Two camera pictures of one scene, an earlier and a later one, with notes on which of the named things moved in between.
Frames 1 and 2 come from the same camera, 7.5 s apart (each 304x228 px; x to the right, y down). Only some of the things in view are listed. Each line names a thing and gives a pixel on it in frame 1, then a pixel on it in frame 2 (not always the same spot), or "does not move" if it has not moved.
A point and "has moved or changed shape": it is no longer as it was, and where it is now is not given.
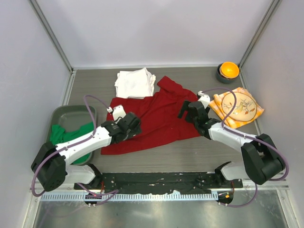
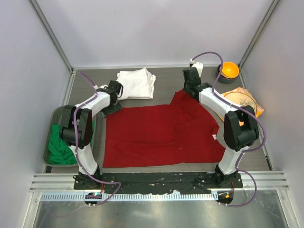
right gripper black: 185,107 -> 185,87
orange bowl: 230,70 does not move
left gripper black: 136,131 -> 105,111
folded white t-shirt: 135,84 does not move
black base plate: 159,182 does not move
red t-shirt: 158,116 has moved or changed shape
